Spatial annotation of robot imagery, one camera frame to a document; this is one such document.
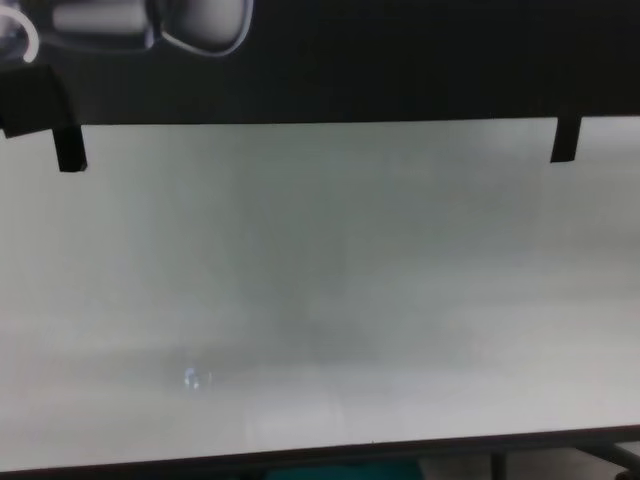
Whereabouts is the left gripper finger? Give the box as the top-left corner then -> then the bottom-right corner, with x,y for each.
0,63 -> 77,140

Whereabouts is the black robot print poster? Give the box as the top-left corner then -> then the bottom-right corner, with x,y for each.
0,0 -> 640,128

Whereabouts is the short black tape strip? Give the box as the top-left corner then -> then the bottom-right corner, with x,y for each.
51,124 -> 89,174
549,116 -> 584,165

